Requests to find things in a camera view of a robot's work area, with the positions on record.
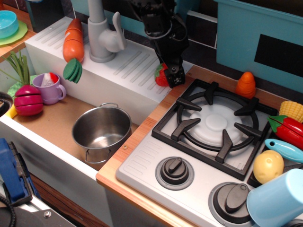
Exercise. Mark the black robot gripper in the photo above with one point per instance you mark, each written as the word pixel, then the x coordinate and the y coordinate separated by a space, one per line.
pixel 168 32

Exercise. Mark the red toy strawberry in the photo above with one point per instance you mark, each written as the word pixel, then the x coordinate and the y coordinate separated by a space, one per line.
pixel 160 77

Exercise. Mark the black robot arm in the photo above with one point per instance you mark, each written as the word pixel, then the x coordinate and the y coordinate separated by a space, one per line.
pixel 138 6

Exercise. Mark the stainless steel pot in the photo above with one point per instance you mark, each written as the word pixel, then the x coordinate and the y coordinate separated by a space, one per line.
pixel 101 131

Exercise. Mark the grey toy faucet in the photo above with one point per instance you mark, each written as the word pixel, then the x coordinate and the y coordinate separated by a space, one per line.
pixel 104 43

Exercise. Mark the small orange toy carrot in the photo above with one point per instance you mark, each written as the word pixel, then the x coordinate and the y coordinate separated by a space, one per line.
pixel 246 85

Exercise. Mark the black stove burner grate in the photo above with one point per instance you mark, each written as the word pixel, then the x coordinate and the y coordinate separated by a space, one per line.
pixel 216 126

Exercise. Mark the orange wooden toy carrot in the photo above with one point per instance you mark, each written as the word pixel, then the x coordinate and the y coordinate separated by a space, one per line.
pixel 73 51

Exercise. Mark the teal toy cabinet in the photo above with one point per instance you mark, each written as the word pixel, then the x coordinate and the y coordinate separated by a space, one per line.
pixel 266 42

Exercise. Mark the left black stove knob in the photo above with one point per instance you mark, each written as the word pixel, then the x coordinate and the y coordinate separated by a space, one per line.
pixel 174 173

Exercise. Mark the black stove knob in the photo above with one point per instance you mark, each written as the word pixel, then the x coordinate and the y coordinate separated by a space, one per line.
pixel 227 204
pixel 174 173

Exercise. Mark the red white toy in cup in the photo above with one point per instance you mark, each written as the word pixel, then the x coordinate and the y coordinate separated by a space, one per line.
pixel 49 79

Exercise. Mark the purple plastic cup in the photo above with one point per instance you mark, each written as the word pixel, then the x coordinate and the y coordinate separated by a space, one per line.
pixel 51 94

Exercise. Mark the yellow toy corn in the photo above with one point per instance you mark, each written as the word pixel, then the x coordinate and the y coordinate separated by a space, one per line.
pixel 292 109

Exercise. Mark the red toy chili pepper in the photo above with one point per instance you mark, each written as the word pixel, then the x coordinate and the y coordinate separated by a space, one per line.
pixel 287 129

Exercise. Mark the yellow toy potato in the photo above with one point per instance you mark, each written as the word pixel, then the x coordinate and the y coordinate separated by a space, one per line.
pixel 268 166

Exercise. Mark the magenta wooden toy radish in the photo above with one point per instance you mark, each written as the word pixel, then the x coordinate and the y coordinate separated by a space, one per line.
pixel 27 99

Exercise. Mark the right black stove knob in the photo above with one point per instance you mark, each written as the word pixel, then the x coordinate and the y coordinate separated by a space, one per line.
pixel 227 204

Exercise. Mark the green plastic plate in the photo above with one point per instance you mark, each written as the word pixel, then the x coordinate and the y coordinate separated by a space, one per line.
pixel 19 34

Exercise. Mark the green toy lettuce leaf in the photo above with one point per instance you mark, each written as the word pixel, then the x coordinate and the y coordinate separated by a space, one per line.
pixel 14 88

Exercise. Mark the yellow toy piece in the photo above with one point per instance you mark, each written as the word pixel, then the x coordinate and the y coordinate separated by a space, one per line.
pixel 11 113

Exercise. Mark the teal plastic bowl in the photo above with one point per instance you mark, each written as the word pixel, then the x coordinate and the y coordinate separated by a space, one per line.
pixel 8 23

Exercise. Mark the light blue plastic cup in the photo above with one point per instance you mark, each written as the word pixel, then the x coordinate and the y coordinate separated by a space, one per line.
pixel 278 201

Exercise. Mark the blue clamp device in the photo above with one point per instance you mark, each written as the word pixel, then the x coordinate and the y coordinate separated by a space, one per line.
pixel 17 184

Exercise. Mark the teal plastic utensil handle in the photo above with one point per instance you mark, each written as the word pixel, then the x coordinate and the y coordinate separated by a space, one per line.
pixel 286 150

